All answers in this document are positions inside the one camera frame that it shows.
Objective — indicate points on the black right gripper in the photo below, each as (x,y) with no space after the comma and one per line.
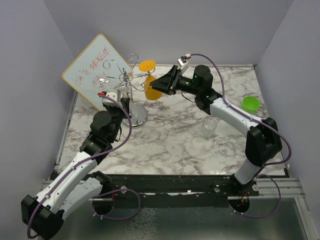
(168,82)

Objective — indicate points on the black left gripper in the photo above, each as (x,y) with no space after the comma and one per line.
(125,105)

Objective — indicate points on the orange plastic wine glass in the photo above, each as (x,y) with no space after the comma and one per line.
(148,66)

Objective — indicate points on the clear wine glass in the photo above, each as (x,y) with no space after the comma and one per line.
(125,91)
(101,82)
(208,128)

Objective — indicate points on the green plastic wine glass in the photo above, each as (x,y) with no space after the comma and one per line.
(250,104)

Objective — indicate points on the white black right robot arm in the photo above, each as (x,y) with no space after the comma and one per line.
(262,141)

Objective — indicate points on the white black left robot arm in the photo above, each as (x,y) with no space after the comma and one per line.
(45,213)

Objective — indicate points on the chrome wine glass rack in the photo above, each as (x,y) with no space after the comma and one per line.
(138,114)

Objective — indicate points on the yellow framed whiteboard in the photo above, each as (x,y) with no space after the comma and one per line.
(89,64)

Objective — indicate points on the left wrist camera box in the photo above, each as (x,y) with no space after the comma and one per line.
(112,96)

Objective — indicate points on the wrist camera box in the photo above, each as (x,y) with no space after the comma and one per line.
(112,96)
(183,63)

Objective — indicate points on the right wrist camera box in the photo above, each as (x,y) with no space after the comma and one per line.
(183,63)

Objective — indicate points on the black metal base rail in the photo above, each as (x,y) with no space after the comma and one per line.
(122,191)

